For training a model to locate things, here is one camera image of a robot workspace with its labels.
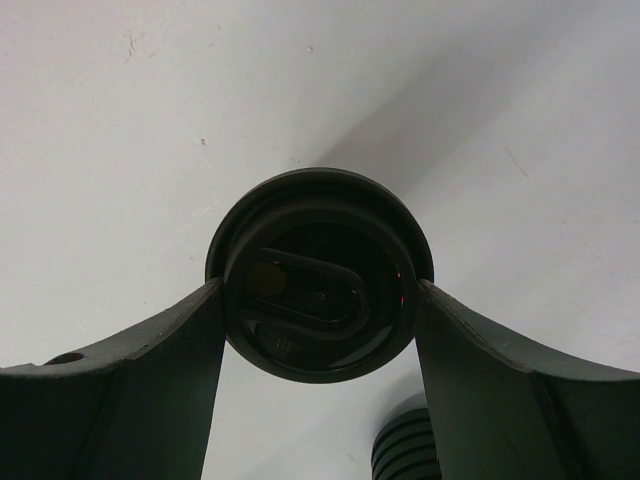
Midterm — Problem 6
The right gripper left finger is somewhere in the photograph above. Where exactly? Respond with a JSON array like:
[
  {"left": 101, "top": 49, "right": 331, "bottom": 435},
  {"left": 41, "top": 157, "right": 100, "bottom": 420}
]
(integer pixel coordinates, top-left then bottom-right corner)
[{"left": 1, "top": 280, "right": 225, "bottom": 479}]

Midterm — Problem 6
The black plastic cup lid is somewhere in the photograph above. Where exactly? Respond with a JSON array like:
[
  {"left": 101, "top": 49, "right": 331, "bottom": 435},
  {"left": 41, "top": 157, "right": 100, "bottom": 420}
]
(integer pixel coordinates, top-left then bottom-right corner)
[{"left": 205, "top": 168, "right": 434, "bottom": 384}]

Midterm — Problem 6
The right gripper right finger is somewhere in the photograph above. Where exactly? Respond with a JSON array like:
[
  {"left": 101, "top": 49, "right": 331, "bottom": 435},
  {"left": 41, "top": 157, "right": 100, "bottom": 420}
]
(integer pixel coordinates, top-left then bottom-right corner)
[{"left": 415, "top": 281, "right": 639, "bottom": 479}]

